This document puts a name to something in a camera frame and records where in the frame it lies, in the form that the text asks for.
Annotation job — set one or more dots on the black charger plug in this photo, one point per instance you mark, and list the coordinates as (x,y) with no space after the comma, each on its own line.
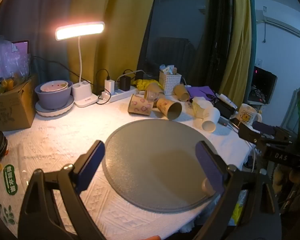
(125,83)

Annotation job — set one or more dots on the white charger plug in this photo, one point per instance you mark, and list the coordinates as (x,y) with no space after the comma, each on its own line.
(109,85)

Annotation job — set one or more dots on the yellow curtain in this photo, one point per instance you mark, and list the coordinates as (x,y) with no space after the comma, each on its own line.
(240,42)
(109,5)

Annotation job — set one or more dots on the white air conditioner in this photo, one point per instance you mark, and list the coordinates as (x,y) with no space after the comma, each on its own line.
(280,23)

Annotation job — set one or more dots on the black monitor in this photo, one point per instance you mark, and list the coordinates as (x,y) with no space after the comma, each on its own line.
(265,82)

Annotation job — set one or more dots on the white plate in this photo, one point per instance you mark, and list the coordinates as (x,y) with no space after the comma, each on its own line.
(52,112)

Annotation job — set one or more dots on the pale pink bowl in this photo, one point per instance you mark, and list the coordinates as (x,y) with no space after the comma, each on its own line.
(53,87)

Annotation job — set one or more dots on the white tube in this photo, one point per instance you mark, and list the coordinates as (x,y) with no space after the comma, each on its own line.
(227,100)

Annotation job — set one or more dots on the white textured tablecloth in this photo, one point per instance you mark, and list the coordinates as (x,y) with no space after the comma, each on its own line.
(64,132)

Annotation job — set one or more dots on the brown heart-print paper cup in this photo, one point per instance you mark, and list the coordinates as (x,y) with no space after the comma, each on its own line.
(140,105)

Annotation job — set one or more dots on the crumpled white tissue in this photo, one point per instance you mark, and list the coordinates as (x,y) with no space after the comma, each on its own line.
(198,106)

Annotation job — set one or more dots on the white mug yellow print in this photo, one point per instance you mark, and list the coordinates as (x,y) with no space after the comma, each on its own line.
(247,115)

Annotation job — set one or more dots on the brown paper cup clear lid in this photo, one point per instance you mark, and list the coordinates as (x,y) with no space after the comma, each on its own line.
(153,91)

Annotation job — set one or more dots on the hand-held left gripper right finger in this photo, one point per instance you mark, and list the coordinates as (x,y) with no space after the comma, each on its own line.
(211,166)

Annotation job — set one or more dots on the cardboard box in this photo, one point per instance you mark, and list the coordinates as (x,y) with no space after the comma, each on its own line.
(12,112)

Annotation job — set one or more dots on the clear plastic fruit packaging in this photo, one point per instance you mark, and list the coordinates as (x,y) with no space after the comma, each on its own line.
(9,180)

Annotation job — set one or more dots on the clear plastic bag of fruit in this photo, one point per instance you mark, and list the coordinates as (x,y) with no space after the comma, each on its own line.
(4,65)

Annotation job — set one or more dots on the white power strip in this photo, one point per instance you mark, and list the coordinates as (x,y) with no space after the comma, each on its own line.
(120,94)

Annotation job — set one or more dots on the white desk lamp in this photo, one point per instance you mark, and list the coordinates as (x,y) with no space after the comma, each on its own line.
(81,30)

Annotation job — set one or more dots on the purple bowl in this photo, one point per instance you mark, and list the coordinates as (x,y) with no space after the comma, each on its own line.
(53,98)

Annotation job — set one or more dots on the white plastic basket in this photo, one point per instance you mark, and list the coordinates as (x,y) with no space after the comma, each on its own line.
(170,83)

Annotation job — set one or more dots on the tablet screen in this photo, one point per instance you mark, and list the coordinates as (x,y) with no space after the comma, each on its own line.
(22,46)

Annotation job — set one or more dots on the purple cloth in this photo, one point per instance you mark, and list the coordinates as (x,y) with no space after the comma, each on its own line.
(202,91)

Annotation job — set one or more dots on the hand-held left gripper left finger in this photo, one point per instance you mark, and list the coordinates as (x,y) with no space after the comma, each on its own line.
(89,166)

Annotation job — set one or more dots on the grey round mat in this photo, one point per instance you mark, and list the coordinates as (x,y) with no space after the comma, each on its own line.
(150,160)

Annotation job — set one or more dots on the white paper cup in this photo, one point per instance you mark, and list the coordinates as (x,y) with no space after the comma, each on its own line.
(211,120)

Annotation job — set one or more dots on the yellow cloth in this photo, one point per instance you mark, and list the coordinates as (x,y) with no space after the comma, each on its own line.
(145,83)

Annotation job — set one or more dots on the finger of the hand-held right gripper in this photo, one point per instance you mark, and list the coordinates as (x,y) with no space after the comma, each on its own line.
(248,133)
(263,128)

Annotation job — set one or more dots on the grey-blue curtain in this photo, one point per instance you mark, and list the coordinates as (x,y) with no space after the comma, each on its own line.
(32,17)

